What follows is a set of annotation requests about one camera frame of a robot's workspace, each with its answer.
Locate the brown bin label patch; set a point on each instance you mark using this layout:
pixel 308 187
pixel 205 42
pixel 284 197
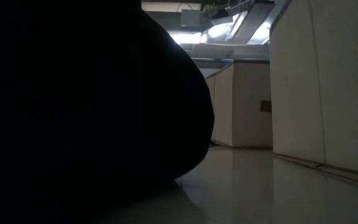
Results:
pixel 265 106

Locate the silver ceiling duct panels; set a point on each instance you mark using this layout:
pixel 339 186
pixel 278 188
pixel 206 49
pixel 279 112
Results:
pixel 253 25

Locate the beige cardboard box wall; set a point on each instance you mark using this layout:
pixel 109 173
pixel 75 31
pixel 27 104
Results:
pixel 322 93

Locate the beige fabric bin with label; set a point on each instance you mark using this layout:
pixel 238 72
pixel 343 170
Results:
pixel 244 124

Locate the bright ceiling light panel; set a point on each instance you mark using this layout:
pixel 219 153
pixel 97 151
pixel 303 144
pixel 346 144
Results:
pixel 185 38

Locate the horizontal ceiling pipe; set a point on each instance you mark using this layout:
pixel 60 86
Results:
pixel 213 59

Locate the large black cloth garment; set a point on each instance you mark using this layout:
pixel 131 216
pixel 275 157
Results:
pixel 89 109

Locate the grey ceiling box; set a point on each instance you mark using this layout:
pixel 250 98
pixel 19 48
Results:
pixel 190 18

